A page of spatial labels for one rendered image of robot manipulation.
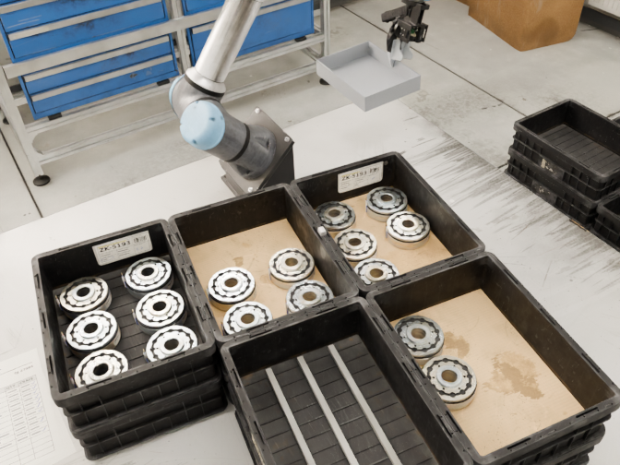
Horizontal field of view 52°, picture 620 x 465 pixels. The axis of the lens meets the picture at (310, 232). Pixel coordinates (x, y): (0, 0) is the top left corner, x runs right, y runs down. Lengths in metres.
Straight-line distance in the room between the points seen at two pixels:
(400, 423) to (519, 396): 0.23
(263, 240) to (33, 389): 0.61
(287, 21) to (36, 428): 2.57
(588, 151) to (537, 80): 1.48
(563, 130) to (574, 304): 1.11
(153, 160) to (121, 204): 1.39
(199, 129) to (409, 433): 0.89
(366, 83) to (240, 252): 0.75
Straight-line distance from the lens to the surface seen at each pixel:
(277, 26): 3.50
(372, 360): 1.30
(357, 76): 2.05
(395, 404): 1.24
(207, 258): 1.51
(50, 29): 3.06
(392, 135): 2.11
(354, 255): 1.44
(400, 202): 1.59
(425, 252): 1.51
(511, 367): 1.33
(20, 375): 1.59
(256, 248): 1.51
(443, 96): 3.71
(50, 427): 1.48
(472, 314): 1.39
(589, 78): 4.08
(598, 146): 2.59
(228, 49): 1.72
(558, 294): 1.66
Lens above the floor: 1.88
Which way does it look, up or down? 43 degrees down
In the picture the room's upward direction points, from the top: 3 degrees counter-clockwise
